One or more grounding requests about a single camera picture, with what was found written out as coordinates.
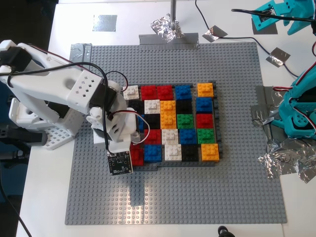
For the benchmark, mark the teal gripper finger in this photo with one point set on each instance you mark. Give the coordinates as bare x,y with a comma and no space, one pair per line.
297,26
288,10

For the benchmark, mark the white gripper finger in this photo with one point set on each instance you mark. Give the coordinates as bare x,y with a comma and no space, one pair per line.
137,138

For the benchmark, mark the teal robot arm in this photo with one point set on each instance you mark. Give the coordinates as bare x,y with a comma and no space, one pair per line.
301,108

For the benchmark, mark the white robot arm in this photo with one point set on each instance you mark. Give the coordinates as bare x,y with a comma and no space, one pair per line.
49,79

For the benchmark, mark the red lego cube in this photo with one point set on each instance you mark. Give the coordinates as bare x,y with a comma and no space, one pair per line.
204,121
138,155
153,136
165,92
148,92

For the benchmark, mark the blue lego cube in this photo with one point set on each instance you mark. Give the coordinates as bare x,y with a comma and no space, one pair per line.
204,105
141,122
183,92
187,135
152,153

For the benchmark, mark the black lego cube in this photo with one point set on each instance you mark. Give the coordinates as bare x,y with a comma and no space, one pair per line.
190,153
184,106
152,121
137,105

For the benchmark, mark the white lego cube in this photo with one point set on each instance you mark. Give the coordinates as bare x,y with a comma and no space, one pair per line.
132,92
169,136
172,153
152,106

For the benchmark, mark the orange lego cube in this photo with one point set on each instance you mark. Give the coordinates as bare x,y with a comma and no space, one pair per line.
168,107
168,121
210,152
205,89

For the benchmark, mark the green lego cube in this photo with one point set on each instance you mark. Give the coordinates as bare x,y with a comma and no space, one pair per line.
185,121
207,135

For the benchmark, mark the crinkled silver tape piece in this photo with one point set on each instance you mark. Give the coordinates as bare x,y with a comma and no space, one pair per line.
277,56
216,33

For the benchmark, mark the large gray lego baseplate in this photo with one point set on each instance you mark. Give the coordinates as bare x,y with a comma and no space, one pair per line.
185,192

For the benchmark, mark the crumpled aluminium foil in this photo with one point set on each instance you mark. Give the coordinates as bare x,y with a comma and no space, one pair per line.
266,95
168,33
284,158

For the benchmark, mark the black clamp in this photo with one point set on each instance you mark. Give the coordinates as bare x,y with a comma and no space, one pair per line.
24,135

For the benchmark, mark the crumpled shiny silver tape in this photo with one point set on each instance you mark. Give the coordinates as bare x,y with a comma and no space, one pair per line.
261,116

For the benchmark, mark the metal pole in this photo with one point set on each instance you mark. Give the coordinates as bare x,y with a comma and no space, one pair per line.
173,10

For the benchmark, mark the black knob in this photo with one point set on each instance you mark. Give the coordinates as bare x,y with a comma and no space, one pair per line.
224,232

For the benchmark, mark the gray duct tape patch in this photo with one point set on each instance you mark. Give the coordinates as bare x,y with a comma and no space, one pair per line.
105,23
269,30

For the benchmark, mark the black camera circuit board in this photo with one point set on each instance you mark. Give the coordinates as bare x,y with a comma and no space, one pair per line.
121,164

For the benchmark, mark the dark gray lego wall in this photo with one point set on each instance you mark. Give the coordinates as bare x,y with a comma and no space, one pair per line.
216,92
177,84
148,168

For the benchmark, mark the teal camera mount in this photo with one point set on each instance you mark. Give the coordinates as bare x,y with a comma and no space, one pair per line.
258,23

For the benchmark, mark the gray duct tape strip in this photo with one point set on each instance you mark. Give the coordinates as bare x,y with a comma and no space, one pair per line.
153,40
82,51

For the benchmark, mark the dark gray duct tape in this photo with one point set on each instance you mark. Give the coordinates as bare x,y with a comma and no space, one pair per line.
274,133

